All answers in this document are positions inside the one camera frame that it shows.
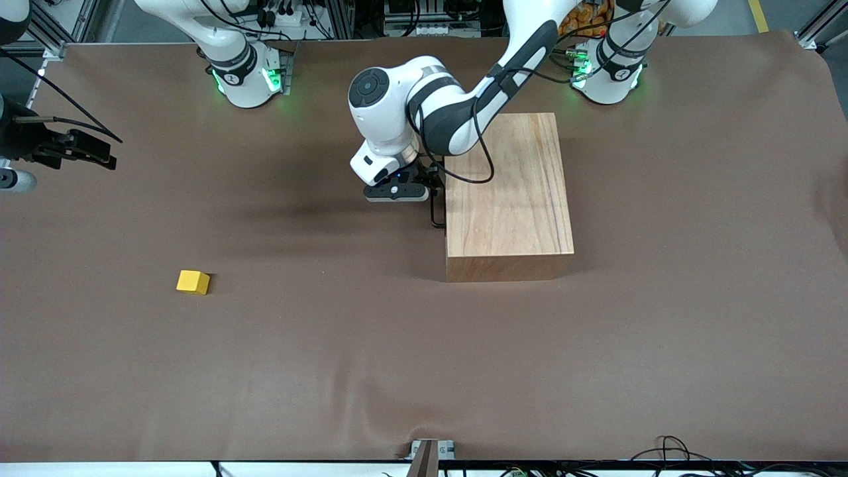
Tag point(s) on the aluminium frame profile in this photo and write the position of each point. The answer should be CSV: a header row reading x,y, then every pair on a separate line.
x,y
821,26
46,30

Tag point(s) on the metal table clamp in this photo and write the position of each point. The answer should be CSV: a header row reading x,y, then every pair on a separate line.
x,y
427,454

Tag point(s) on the brown table cover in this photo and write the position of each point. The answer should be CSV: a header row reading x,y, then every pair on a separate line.
x,y
331,358

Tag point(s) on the white power strip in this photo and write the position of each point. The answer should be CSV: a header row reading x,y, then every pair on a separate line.
x,y
419,30

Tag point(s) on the yellow block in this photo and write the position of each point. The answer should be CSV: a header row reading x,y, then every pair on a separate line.
x,y
192,281

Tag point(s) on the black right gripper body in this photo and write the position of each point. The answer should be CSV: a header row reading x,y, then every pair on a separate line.
x,y
25,140

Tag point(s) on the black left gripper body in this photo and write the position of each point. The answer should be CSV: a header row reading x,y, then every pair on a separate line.
x,y
424,177

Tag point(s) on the orange mesh bag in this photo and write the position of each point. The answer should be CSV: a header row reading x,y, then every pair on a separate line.
x,y
586,16

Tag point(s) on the wooden drawer cabinet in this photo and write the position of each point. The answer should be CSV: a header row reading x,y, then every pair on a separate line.
x,y
510,199

